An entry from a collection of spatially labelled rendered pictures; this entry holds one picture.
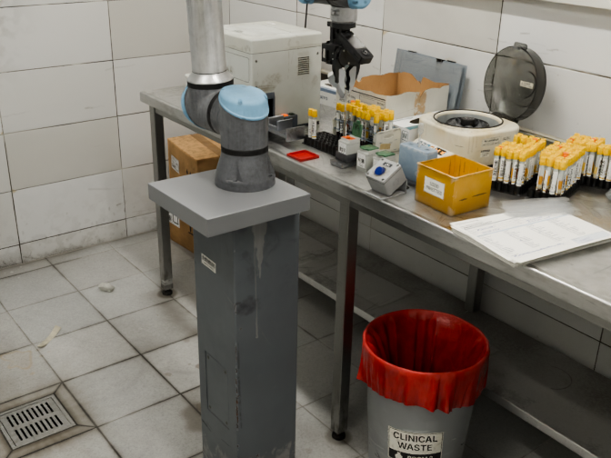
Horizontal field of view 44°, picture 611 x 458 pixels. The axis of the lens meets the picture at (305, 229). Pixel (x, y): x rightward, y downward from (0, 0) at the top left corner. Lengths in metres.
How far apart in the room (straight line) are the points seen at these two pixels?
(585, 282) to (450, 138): 0.69
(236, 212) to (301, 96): 0.87
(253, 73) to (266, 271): 0.72
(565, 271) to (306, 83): 1.18
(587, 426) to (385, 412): 0.55
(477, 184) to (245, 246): 0.58
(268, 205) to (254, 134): 0.18
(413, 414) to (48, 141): 2.14
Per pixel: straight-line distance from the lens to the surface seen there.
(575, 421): 2.26
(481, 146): 2.14
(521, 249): 1.68
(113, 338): 3.02
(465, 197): 1.85
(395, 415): 2.14
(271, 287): 1.93
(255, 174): 1.82
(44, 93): 3.50
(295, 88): 2.47
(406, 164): 2.03
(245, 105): 1.78
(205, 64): 1.88
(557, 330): 2.55
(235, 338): 1.93
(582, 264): 1.69
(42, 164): 3.58
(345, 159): 2.13
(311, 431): 2.51
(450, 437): 2.21
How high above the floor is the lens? 1.58
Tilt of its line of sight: 24 degrees down
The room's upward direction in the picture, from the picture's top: 1 degrees clockwise
